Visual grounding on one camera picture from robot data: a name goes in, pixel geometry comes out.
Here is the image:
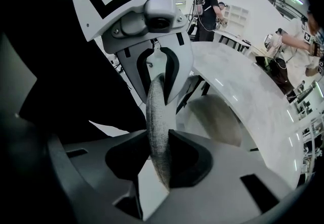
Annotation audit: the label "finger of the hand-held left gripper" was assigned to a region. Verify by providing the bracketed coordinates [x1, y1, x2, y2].
[156, 31, 195, 106]

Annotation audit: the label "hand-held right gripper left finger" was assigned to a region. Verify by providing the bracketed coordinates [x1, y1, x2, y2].
[63, 129, 151, 224]

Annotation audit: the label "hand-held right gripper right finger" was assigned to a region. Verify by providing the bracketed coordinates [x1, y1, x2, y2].
[143, 129, 293, 224]

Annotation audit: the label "beige upholstered chair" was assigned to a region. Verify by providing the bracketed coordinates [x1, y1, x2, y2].
[146, 72, 244, 191]

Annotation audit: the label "small white black-legged table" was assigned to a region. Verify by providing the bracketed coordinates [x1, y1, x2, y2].
[215, 29, 253, 54]

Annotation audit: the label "person's black clothes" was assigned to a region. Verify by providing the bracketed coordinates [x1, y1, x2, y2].
[0, 0, 152, 142]

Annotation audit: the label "white cubby shelf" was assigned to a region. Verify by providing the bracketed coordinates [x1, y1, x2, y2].
[224, 5, 251, 38]

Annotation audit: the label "grey marble table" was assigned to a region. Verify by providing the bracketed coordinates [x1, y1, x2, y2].
[189, 41, 304, 190]

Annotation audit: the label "black mezzanine railing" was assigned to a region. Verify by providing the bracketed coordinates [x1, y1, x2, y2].
[263, 0, 308, 20]

